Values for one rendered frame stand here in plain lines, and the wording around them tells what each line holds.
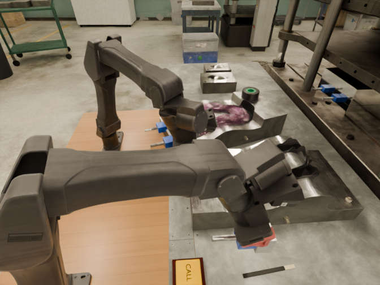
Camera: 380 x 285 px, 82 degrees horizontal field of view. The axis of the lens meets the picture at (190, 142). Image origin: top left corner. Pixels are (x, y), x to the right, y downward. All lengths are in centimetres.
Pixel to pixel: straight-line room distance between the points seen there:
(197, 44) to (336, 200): 357
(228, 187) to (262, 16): 464
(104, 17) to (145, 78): 672
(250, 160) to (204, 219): 33
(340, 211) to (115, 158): 68
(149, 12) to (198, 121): 737
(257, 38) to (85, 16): 468
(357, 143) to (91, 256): 113
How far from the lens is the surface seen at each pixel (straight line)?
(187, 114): 52
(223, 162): 30
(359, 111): 138
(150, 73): 56
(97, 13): 729
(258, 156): 36
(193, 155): 29
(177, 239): 69
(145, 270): 66
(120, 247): 70
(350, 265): 78
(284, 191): 41
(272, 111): 103
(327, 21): 147
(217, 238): 53
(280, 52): 187
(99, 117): 86
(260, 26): 491
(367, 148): 123
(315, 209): 74
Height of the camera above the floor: 141
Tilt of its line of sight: 39 degrees down
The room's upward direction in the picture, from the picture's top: straight up
